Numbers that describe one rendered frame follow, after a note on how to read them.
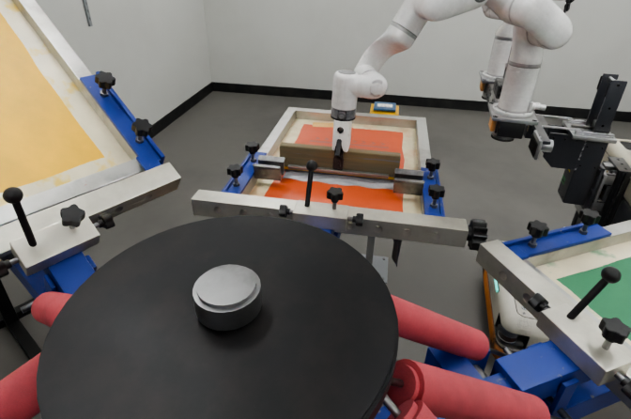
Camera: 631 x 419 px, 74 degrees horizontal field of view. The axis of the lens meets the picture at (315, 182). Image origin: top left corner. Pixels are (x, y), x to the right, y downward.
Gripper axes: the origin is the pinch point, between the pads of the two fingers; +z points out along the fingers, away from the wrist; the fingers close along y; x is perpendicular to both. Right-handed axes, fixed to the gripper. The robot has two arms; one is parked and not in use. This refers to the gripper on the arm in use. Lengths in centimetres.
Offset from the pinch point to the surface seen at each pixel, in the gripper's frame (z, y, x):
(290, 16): 10, 358, 100
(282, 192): 6.2, -13.4, 15.2
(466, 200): 96, 157, -81
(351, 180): 4.8, -3.1, -4.8
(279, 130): 2.4, 24.9, 26.1
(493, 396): -14, -86, -29
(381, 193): 5.1, -8.1, -14.6
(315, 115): 3, 47, 16
